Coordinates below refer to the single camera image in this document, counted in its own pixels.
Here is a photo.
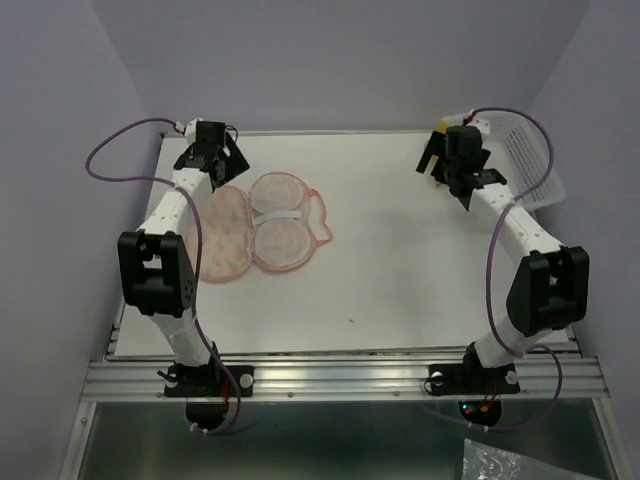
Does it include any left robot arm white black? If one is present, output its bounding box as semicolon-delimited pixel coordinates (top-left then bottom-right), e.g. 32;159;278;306
117;119;249;396

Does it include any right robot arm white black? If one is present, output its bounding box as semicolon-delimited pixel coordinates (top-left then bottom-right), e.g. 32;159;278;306
416;124;590;396

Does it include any clear plastic bag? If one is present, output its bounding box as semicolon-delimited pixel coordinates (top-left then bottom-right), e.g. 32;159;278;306
460;438;621;479

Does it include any white plastic basket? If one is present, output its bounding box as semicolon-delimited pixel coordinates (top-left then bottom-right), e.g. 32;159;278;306
479;111;565;212

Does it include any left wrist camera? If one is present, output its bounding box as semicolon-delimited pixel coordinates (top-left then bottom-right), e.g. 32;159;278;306
183;117;204;145

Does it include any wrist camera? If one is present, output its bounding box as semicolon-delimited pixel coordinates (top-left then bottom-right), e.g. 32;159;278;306
469;117;491;137
183;117;204;145

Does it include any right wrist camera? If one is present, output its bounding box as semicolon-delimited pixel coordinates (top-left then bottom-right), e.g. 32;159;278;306
469;117;491;137

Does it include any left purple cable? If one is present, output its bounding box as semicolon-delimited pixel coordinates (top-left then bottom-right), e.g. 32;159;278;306
85;117;242;437

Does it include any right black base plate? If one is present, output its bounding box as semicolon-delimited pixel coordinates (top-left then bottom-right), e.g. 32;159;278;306
424;363;521;397

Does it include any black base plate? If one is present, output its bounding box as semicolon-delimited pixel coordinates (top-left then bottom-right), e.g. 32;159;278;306
157;364;255;398
424;363;521;397

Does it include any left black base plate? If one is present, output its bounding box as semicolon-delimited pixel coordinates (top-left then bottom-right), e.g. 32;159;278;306
157;364;255;398

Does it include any aluminium frame rail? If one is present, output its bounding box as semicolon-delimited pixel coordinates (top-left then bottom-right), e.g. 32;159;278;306
80;354;609;403

